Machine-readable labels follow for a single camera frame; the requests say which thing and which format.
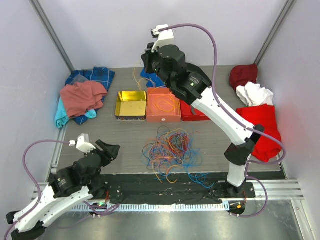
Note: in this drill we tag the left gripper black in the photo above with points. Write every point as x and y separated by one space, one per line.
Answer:
110 151

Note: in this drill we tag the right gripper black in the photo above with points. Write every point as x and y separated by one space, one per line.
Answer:
149 56

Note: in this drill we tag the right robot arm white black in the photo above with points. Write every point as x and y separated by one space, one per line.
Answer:
190 84

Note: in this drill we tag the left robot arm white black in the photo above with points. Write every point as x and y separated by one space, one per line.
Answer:
70 186

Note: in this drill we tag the salmon pink box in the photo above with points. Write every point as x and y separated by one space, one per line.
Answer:
162 106

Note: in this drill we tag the gold tin box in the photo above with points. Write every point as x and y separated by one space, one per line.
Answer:
131 106

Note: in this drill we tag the cyan cloth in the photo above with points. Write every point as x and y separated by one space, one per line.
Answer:
61 117

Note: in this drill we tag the salmon pink shirt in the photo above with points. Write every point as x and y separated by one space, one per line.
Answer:
82 97

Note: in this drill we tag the red box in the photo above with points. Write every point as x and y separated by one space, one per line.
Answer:
190 114

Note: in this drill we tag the dark red cloth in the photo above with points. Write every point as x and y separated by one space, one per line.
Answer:
243 74

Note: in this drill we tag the white cloth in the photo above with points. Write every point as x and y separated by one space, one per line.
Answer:
252 95

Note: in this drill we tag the bright red cloth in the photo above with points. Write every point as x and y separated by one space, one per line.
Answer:
264 115

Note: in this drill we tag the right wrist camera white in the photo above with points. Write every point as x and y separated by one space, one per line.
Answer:
163 37

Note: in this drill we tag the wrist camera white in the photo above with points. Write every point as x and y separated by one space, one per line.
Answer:
82 144
163 37

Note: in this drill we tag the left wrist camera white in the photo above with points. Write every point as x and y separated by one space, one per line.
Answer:
82 144

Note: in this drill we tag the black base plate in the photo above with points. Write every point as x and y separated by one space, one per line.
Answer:
177 188

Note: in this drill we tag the white cable duct rail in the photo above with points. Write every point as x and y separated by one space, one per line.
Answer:
148 208

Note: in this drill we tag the left aluminium corner post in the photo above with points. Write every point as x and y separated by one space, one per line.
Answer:
52 33

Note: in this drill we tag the aluminium corner post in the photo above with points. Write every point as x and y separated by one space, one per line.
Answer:
52 33
279 21

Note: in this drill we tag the right aluminium corner post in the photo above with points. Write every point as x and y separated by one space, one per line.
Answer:
279 21

